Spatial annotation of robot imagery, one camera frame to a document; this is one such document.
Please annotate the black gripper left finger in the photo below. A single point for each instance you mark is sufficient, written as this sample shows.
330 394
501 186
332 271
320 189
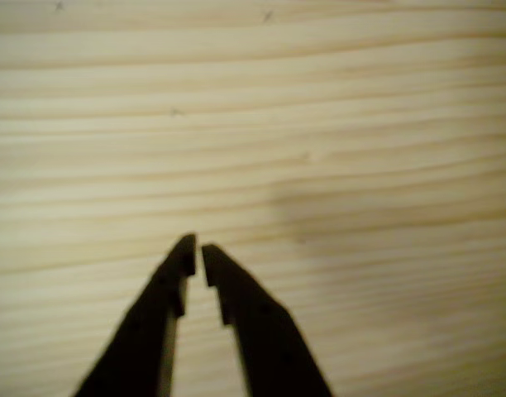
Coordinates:
141 331

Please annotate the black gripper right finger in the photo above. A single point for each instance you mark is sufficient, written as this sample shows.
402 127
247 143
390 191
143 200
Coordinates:
269 331

